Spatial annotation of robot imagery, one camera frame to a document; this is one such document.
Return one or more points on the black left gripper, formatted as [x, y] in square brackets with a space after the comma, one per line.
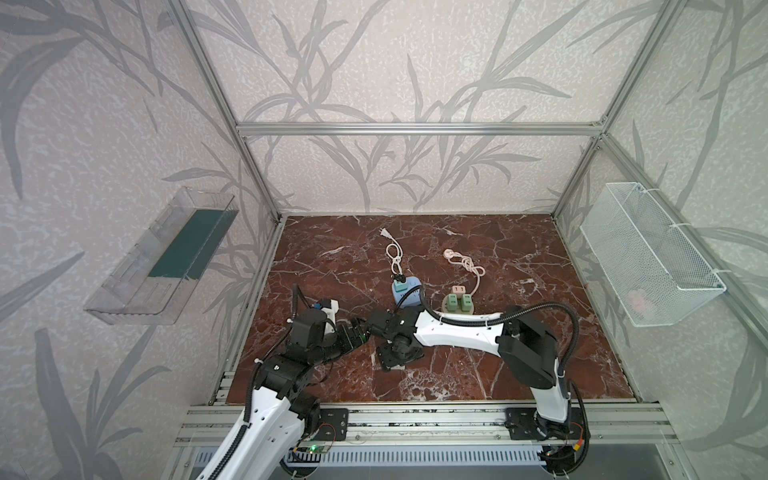
[346, 333]

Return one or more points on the green charger adapter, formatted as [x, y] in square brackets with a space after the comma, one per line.
[466, 304]
[451, 303]

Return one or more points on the pink charger adapter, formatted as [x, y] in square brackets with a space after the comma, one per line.
[459, 291]

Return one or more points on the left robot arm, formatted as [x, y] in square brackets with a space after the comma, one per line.
[279, 412]

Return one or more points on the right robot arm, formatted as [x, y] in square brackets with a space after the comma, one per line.
[526, 345]

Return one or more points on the blue square power strip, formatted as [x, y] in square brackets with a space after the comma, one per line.
[408, 298]

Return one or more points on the pink round power strip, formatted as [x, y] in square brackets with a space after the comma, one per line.
[458, 312]

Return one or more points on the right base wiring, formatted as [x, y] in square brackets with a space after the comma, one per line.
[564, 453]

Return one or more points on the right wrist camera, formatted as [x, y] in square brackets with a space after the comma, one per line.
[382, 324]

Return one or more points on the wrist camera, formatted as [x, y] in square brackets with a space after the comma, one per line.
[382, 324]
[330, 307]

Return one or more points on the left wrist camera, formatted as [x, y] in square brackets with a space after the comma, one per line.
[330, 307]

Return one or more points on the electronics board with wires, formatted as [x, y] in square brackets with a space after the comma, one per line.
[303, 460]

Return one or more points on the clear plastic wall shelf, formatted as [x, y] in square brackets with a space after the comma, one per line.
[153, 283]

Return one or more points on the aluminium front rail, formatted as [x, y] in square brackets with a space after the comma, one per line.
[483, 423]

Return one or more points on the white wire mesh basket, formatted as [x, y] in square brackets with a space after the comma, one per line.
[657, 273]

